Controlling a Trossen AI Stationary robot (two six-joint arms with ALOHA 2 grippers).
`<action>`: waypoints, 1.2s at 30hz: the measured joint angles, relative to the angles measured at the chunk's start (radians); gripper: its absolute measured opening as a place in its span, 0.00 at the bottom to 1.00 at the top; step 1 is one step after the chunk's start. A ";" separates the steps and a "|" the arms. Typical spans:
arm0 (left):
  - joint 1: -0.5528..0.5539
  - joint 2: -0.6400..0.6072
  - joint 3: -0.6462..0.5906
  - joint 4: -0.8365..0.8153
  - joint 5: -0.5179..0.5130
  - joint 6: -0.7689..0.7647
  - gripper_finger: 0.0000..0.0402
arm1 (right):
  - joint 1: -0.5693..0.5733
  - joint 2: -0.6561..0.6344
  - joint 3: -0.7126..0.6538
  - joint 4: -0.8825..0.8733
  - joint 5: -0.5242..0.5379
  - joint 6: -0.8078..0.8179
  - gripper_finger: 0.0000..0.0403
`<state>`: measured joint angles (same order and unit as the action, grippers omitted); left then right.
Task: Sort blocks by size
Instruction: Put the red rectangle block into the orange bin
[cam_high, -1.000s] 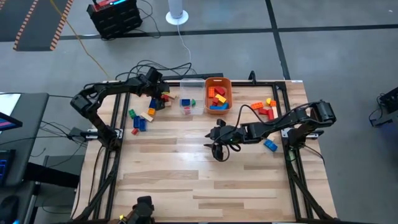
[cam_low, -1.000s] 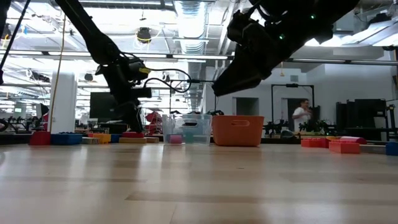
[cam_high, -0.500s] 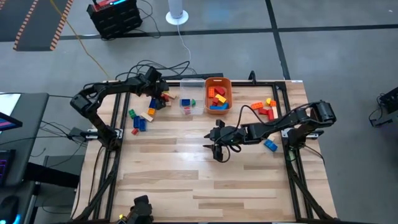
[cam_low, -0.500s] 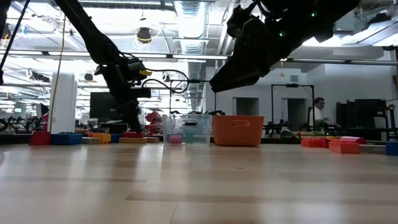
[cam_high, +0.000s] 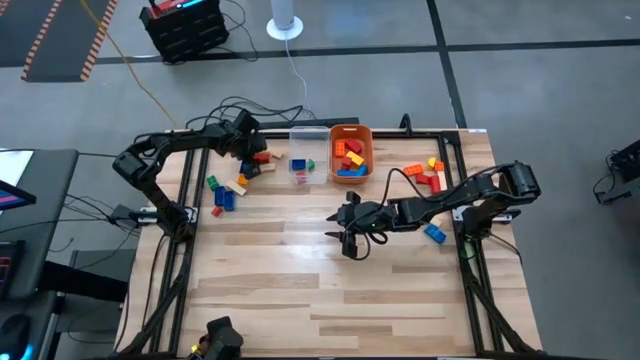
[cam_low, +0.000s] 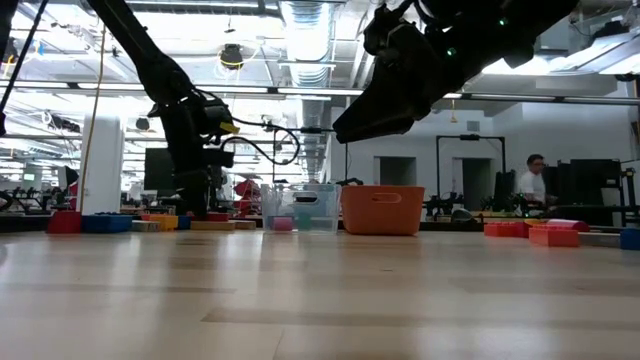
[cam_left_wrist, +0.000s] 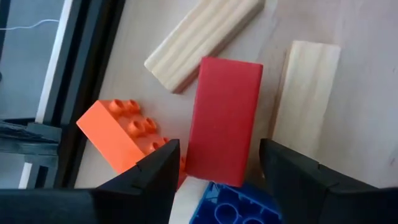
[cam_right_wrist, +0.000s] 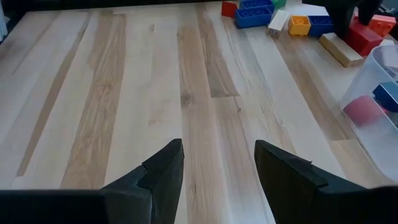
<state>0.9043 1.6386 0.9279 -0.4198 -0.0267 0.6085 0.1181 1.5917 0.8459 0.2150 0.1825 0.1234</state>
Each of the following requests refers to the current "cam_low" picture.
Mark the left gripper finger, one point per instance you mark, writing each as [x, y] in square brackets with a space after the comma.
[192, 195]
[215, 187]

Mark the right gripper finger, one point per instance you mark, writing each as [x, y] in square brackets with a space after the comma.
[390, 107]

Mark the blue toy brick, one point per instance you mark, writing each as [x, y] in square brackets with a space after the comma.
[631, 239]
[106, 223]
[184, 222]

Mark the plain wooden block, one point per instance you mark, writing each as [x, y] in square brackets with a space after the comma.
[245, 224]
[212, 225]
[146, 226]
[600, 239]

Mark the orange toy brick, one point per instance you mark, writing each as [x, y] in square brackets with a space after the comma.
[505, 229]
[162, 221]
[554, 236]

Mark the small red block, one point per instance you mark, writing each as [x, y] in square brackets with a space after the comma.
[282, 223]
[64, 222]

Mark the small green block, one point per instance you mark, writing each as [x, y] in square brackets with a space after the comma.
[302, 221]

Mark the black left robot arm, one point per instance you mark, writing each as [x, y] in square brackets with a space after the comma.
[145, 55]

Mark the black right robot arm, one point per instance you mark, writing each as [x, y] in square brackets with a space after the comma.
[525, 25]

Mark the person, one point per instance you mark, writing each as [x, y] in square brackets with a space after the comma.
[247, 192]
[532, 185]

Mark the black monitor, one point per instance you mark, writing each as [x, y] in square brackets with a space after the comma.
[157, 170]

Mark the black round speaker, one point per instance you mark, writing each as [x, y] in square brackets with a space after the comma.
[142, 123]

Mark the white pillar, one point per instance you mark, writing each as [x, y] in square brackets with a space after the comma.
[107, 165]

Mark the clear plastic bin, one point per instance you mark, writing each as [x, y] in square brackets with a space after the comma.
[300, 200]

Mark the orange plastic bin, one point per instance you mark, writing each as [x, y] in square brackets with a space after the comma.
[382, 210]

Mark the black cabinet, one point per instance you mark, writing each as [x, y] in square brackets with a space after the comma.
[595, 185]

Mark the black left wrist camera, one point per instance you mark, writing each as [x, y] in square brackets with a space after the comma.
[217, 117]

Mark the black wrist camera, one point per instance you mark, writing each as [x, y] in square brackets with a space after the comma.
[217, 117]
[382, 30]

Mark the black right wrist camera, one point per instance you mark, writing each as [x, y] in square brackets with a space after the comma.
[382, 30]

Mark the black stand frame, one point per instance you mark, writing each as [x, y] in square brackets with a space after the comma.
[310, 130]
[470, 137]

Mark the black overhead camera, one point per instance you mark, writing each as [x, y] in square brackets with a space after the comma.
[231, 56]

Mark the silver ventilation duct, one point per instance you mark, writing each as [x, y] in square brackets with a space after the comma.
[307, 40]

